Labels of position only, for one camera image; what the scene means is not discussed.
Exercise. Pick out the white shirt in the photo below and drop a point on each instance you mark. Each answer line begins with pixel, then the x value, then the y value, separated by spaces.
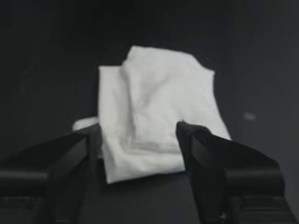
pixel 156 110

